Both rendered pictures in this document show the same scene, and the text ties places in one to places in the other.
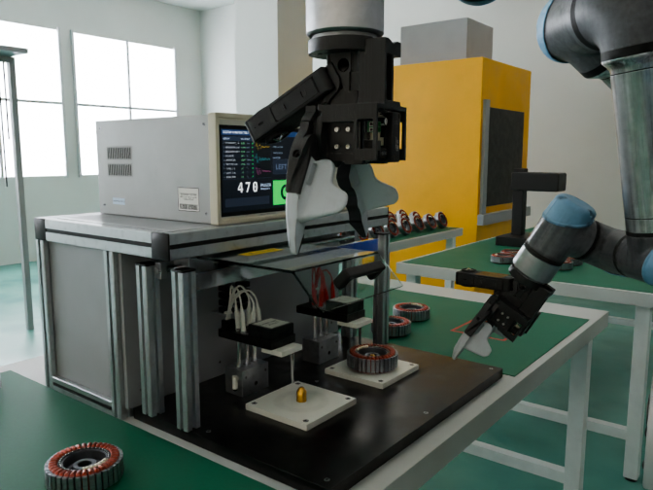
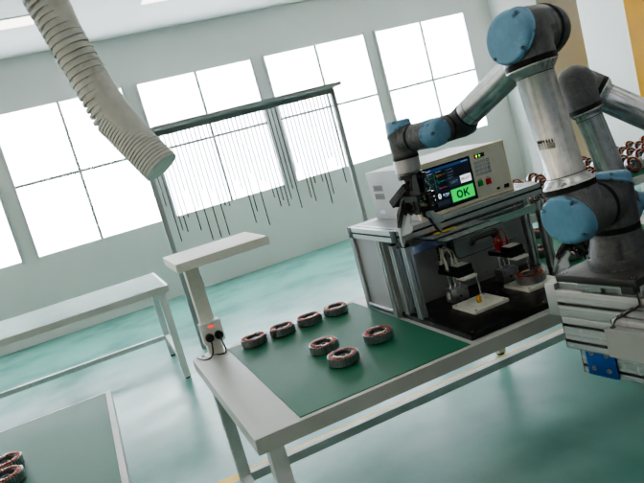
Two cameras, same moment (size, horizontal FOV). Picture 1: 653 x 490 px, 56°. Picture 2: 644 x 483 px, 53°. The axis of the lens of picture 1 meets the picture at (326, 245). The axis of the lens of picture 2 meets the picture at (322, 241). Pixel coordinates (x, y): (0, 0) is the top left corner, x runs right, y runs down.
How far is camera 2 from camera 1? 1.37 m
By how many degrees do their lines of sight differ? 32
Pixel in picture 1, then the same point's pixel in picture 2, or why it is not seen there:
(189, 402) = (420, 306)
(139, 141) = (384, 182)
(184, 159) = not seen: hidden behind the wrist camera
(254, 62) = not seen: hidden behind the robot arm
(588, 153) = not seen: outside the picture
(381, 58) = (416, 181)
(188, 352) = (414, 283)
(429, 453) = (534, 320)
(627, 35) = (570, 107)
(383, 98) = (420, 193)
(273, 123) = (395, 202)
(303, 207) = (402, 232)
